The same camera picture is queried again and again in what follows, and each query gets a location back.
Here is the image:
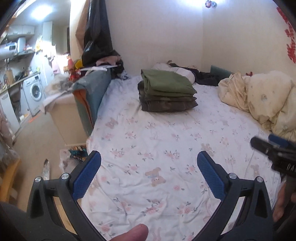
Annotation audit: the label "olive green pants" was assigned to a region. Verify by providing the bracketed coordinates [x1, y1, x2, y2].
[137, 69, 197, 101]

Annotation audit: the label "black clothing pile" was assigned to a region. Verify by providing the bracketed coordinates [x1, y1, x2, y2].
[167, 61, 220, 86]

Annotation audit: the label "right hand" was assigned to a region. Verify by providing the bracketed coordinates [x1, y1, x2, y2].
[273, 183, 286, 222]

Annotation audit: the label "left hand thumb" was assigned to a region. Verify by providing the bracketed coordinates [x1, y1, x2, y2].
[111, 224, 149, 241]

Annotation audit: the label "silver wrapper on floor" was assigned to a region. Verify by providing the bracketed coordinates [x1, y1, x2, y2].
[42, 159, 51, 180]

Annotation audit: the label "wooden chair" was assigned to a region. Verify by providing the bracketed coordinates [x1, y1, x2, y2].
[0, 159, 21, 202]

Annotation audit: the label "cream bear print duvet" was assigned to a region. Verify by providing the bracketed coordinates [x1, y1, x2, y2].
[218, 70, 295, 142]

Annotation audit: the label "floral white bed sheet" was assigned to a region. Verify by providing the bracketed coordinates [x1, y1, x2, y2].
[81, 77, 281, 240]

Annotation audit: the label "beige bedside cabinet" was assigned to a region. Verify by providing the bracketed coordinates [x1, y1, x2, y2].
[40, 92, 87, 146]

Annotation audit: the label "white pillow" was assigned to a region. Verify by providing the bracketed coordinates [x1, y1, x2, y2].
[152, 63, 195, 84]

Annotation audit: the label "white washing machine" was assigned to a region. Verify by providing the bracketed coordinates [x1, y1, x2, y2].
[23, 73, 45, 116]

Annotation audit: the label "teal bed headboard cushion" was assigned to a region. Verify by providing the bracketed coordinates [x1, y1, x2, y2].
[72, 70, 111, 137]

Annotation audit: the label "black hanging garment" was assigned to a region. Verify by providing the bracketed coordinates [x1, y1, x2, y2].
[81, 1, 123, 66]

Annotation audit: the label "red wall decoration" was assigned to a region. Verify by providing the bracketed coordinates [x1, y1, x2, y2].
[276, 6, 296, 64]

